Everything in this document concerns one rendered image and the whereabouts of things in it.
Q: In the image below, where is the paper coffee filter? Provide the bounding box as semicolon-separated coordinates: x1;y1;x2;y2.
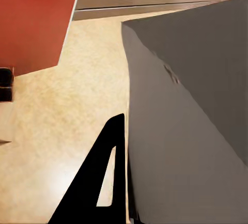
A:
121;0;248;224

